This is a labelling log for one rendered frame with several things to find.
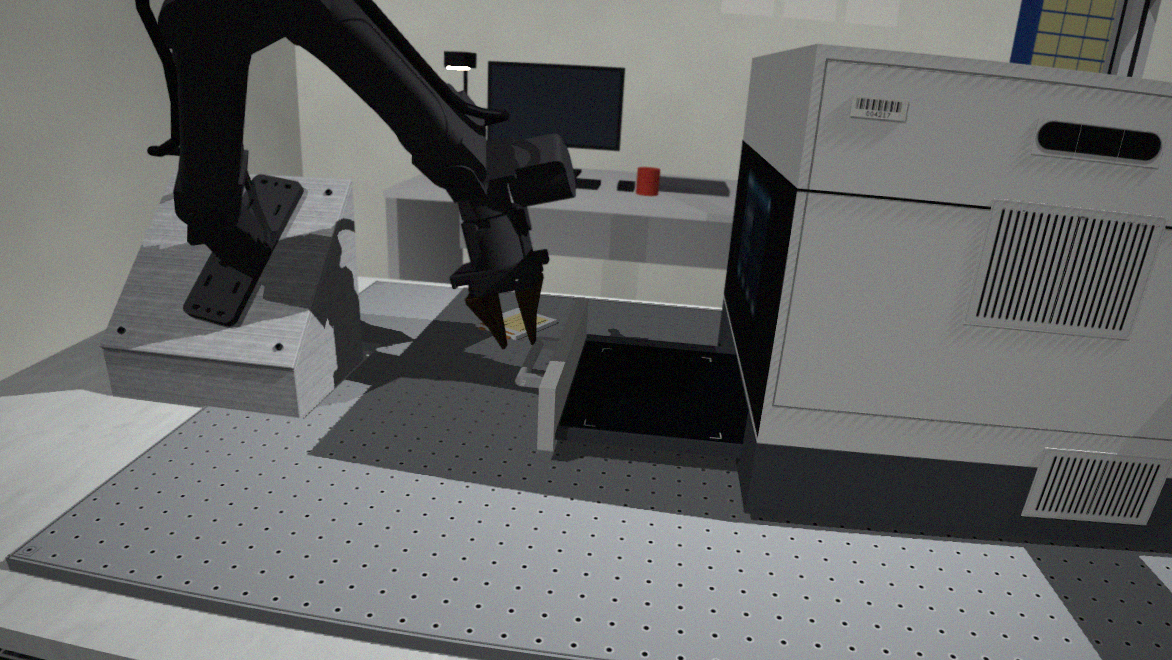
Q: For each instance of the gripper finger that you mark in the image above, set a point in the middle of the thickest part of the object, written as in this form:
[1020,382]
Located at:
[528,301]
[488,310]

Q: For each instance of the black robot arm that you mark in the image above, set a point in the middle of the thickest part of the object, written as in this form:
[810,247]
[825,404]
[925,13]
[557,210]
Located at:
[447,146]

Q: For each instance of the white lab instrument with drawer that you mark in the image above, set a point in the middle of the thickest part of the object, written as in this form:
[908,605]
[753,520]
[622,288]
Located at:
[949,287]

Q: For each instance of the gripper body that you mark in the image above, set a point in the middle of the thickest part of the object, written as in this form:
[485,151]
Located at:
[498,259]

